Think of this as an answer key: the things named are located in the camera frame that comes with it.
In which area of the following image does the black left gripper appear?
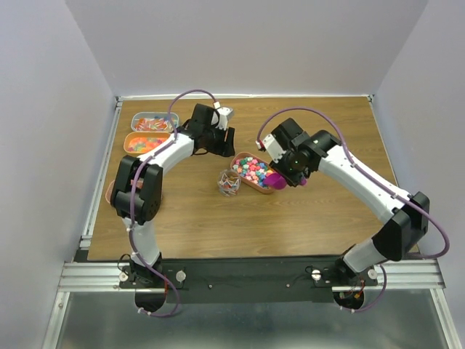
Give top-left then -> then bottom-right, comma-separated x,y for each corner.
203,122 -> 235,158

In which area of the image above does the magenta plastic scoop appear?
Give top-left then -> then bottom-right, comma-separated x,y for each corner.
264,173 -> 308,190

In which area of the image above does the clear plastic jar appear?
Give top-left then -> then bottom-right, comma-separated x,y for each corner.
217,169 -> 241,197

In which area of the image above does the pink tray of candies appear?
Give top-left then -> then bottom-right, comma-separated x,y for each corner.
230,152 -> 275,194

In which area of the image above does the pink tray of lollipops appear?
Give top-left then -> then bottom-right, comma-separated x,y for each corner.
105,180 -> 115,204

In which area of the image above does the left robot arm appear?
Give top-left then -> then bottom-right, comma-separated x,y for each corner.
110,103 -> 235,287

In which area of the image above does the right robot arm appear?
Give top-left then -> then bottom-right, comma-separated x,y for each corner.
262,118 -> 429,285

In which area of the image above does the grey tray of candy sticks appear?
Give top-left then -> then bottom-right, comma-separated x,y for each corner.
131,112 -> 179,133

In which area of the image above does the orange tray of gummies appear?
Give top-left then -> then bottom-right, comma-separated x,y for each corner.
123,132 -> 170,155

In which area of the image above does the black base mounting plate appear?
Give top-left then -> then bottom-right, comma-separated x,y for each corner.
118,255 -> 378,305

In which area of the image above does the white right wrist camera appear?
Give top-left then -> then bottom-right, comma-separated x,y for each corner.
256,134 -> 288,164

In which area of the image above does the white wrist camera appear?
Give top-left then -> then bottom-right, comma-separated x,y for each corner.
256,134 -> 288,164
211,102 -> 234,130

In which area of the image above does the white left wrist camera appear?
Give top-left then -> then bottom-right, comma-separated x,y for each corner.
211,102 -> 234,130

